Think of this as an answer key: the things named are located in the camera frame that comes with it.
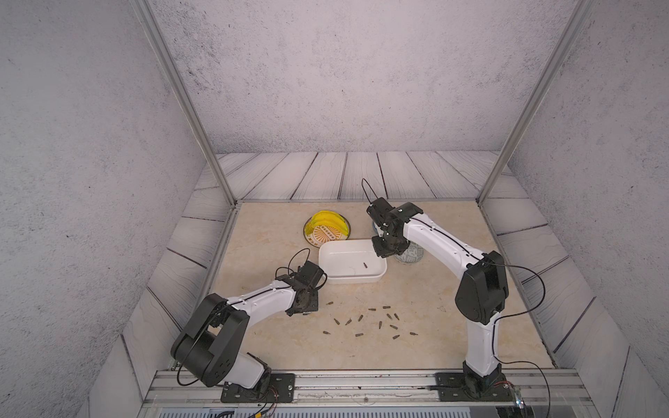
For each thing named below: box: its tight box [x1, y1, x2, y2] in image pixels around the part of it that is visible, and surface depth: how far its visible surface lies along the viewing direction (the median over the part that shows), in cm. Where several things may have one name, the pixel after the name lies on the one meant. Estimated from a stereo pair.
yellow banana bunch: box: [304, 210, 350, 236], surface depth 110 cm
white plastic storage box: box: [317, 239, 388, 285], surface depth 101 cm
